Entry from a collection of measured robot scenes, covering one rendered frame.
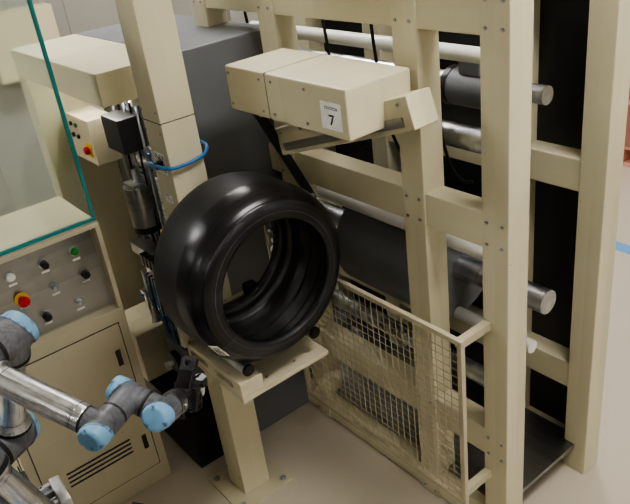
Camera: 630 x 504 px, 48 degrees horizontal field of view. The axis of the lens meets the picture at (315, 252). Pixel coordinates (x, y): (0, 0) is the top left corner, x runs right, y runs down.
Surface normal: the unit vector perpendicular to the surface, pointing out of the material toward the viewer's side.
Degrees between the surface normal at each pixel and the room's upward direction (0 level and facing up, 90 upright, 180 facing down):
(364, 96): 90
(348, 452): 0
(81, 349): 90
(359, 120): 90
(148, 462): 90
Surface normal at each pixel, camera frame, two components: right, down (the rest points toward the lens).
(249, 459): 0.62, 0.30
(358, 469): -0.12, -0.88
